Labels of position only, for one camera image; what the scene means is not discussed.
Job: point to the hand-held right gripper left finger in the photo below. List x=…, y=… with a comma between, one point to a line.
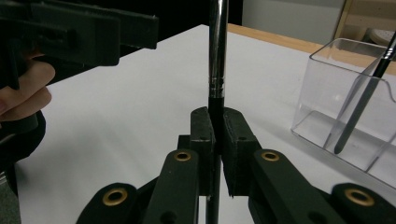
x=204, y=140

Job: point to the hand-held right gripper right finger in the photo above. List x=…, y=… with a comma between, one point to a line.
x=238, y=149

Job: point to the clear plastic organizer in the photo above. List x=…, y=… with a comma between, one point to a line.
x=323, y=93

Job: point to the white board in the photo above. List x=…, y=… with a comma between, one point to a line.
x=109, y=124

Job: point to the white cabinet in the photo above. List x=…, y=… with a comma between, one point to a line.
x=289, y=18

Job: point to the wooden desk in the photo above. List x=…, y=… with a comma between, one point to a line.
x=367, y=12

